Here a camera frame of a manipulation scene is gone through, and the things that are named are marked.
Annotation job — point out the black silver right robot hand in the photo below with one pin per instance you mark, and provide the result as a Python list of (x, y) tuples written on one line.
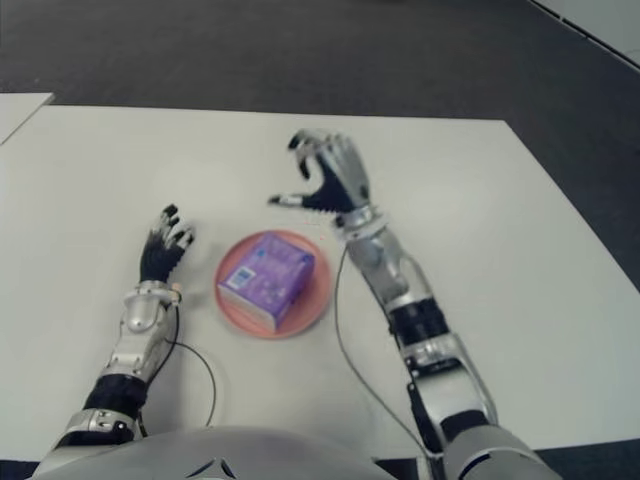
[(345, 175)]

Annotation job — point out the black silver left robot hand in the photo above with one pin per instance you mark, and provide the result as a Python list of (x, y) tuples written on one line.
[(157, 257)]

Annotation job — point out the purple tissue paper pack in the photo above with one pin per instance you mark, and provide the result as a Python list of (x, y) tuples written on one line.
[(270, 275)]

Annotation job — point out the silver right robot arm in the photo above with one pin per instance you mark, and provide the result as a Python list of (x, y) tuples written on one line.
[(395, 270)]

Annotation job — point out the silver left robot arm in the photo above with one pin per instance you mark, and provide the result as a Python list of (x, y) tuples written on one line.
[(137, 315)]

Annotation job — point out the pink round plate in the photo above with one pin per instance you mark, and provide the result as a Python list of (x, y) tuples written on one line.
[(317, 295)]

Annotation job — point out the white side table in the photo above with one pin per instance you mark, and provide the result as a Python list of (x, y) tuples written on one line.
[(20, 112)]

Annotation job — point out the silver robot torso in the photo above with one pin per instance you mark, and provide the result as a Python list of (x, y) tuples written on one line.
[(225, 455)]

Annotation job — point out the white table leg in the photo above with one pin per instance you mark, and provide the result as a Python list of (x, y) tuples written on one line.
[(426, 470)]

